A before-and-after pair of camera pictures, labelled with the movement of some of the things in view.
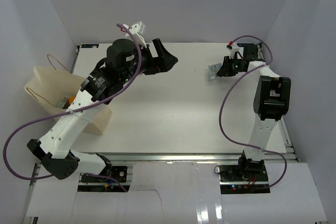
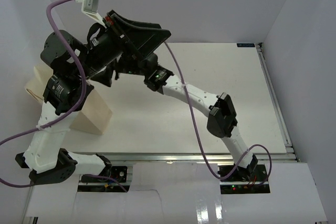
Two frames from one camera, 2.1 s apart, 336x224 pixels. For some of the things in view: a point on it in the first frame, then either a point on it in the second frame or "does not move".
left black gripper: (164, 62) to (144, 37)
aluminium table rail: (179, 157) does not move
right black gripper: (226, 70) to (105, 76)
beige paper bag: (50, 86) does not move
